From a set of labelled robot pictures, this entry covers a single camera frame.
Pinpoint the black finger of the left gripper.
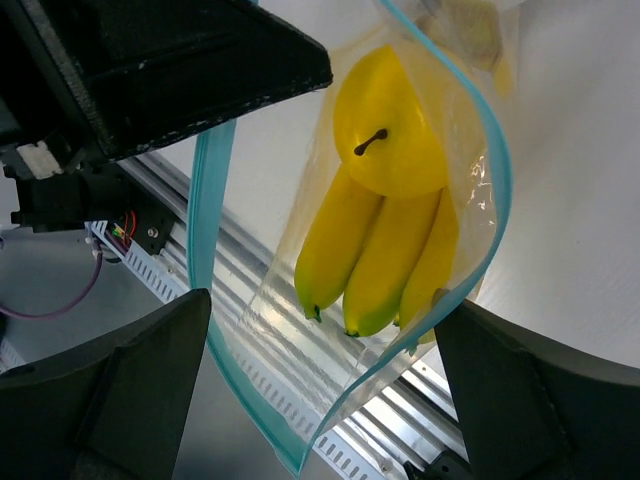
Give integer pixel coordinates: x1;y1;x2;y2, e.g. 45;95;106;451
69;1;333;159

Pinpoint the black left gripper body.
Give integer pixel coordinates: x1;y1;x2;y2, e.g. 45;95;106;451
1;1;118;180

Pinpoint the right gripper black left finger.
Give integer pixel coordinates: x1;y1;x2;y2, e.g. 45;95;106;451
1;289;211;479

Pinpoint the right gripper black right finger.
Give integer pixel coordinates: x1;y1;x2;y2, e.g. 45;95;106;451
435;300;639;479

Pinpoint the yellow banana toy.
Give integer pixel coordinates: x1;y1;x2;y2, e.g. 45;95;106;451
294;168;458;337

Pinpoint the clear zip bag teal zipper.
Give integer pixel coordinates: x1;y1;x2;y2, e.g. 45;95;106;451
187;1;520;476

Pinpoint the yellow pear toy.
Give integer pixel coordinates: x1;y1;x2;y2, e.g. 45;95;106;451
416;1;514;96

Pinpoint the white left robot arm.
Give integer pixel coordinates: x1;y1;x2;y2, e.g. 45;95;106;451
1;1;333;253

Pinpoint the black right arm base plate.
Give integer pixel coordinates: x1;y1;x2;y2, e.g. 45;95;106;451
403;450;474;480

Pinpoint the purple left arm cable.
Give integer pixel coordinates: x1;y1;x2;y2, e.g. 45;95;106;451
0;234;131;321

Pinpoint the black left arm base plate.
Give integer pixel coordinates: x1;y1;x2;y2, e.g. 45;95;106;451
124;197;176;255

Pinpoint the white slotted cable duct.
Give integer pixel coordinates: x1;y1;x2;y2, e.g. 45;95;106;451
90;221;383;480

